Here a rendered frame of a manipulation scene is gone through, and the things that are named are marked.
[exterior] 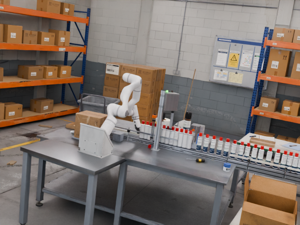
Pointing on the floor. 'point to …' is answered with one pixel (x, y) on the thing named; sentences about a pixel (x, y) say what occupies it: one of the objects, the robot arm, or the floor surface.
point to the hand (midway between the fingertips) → (138, 131)
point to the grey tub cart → (96, 103)
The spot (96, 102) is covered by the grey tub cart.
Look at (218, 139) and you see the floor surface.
